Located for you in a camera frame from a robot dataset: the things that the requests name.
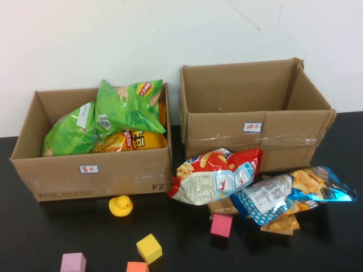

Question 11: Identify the green Lay's chip bag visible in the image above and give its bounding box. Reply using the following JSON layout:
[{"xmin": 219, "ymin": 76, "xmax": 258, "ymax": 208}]
[{"xmin": 95, "ymin": 79, "xmax": 167, "ymax": 135}]

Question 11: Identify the golden brown snack packet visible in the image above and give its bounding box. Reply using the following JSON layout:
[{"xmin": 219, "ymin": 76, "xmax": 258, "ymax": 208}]
[{"xmin": 260, "ymin": 212, "xmax": 301, "ymax": 236}]

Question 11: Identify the yellow chip bag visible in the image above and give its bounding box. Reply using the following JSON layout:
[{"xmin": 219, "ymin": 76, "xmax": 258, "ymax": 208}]
[{"xmin": 92, "ymin": 100, "xmax": 168, "ymax": 154}]

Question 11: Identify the tall taped cardboard box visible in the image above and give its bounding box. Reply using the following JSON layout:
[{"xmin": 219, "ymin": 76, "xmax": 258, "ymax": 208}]
[{"xmin": 179, "ymin": 57, "xmax": 337, "ymax": 173}]

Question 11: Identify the red shrimp stick bag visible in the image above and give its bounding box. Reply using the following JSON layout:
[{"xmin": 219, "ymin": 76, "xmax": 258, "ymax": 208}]
[{"xmin": 168, "ymin": 147, "xmax": 264, "ymax": 206}]

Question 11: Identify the yellow rubber duck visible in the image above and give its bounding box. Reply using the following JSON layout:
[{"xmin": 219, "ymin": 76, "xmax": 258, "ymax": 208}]
[{"xmin": 109, "ymin": 195, "xmax": 133, "ymax": 218}]

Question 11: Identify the magenta foam cube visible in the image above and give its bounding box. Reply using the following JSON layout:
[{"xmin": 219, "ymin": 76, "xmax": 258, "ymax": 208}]
[{"xmin": 210, "ymin": 212, "xmax": 234, "ymax": 237}]

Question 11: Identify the cardboard box with F2 print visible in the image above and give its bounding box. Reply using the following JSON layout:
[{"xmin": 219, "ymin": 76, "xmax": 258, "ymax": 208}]
[{"xmin": 9, "ymin": 82, "xmax": 174, "ymax": 202}]

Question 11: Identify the blue chip bag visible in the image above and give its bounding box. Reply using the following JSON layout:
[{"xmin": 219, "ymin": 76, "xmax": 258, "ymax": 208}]
[{"xmin": 231, "ymin": 165, "xmax": 358, "ymax": 226}]

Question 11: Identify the green chip bag white label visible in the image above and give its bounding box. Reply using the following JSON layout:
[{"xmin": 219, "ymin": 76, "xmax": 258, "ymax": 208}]
[{"xmin": 41, "ymin": 101, "xmax": 100, "ymax": 158}]

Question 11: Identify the yellow foam cube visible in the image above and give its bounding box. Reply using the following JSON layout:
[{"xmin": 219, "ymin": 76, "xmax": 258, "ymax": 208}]
[{"xmin": 136, "ymin": 233, "xmax": 163, "ymax": 265}]

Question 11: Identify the orange foam cube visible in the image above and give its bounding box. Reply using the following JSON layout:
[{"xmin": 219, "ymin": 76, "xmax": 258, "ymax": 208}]
[{"xmin": 126, "ymin": 261, "xmax": 150, "ymax": 272}]

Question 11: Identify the light pink foam cube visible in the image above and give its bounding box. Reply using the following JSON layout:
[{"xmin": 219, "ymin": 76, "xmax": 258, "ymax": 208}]
[{"xmin": 60, "ymin": 252, "xmax": 87, "ymax": 272}]

